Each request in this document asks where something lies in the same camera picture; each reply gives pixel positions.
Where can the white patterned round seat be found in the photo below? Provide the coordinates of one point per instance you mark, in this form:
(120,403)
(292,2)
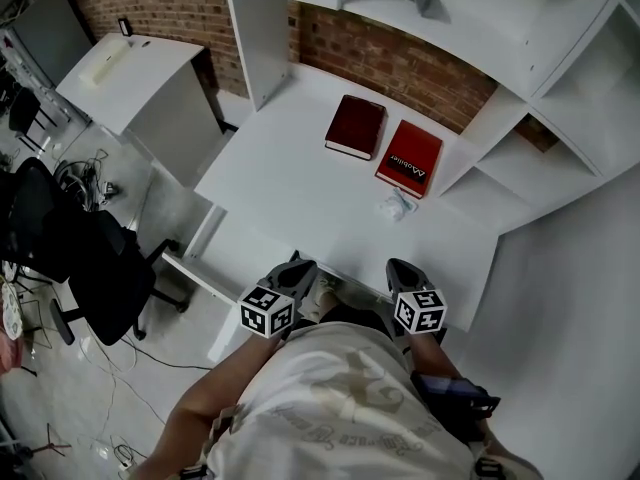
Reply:
(10,308)

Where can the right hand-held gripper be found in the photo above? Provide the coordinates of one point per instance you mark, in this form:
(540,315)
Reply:
(420,313)

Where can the grey crumpled cloth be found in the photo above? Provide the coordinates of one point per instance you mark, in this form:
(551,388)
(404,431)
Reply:
(425,0)

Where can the cream long box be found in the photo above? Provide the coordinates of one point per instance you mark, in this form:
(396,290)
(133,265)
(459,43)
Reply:
(105,63)

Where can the white shallow desk drawer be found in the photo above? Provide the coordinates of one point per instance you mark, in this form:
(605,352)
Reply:
(235,248)

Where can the pink cloth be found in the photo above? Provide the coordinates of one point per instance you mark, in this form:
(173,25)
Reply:
(7,353)

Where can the person's right forearm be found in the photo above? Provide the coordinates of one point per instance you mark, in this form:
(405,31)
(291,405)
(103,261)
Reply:
(430,358)

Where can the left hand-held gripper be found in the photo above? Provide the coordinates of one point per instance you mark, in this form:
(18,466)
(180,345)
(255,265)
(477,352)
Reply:
(265,313)

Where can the small black device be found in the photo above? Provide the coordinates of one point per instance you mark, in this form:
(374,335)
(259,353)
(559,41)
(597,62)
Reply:
(125,27)

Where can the small black side chair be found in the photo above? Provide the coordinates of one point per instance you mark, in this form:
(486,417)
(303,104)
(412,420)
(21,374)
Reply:
(22,110)

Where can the bright red black-label book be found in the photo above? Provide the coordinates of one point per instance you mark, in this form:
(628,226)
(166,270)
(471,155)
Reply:
(410,153)

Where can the person's black shorts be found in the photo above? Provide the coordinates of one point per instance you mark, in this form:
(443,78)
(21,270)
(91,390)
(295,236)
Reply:
(350,318)

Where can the white desk with shelf hutch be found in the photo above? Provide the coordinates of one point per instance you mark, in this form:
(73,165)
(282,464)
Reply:
(260,43)

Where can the clear plastic bag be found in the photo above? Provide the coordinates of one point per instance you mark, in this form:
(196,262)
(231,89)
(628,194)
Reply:
(397,207)

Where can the dark wooden tripod stand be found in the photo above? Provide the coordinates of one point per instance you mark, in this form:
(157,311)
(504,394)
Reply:
(50,443)

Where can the grey tall storage cabinet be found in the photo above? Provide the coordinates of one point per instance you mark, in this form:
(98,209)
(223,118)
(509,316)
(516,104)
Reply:
(50,33)

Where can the person's white printed t-shirt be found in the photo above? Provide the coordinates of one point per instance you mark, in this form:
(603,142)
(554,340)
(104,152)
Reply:
(325,418)

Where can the person's left forearm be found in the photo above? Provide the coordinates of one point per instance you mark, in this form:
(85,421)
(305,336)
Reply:
(215,388)

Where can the white side cabinet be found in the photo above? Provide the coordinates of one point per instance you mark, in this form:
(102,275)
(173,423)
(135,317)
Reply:
(145,83)

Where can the dark red hardcover book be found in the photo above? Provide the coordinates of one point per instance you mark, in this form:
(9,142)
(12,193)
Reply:
(355,125)

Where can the white power adapter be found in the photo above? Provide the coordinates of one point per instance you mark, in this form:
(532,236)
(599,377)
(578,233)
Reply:
(125,464)

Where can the black mesh office chair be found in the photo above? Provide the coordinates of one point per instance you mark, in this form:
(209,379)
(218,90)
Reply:
(100,268)

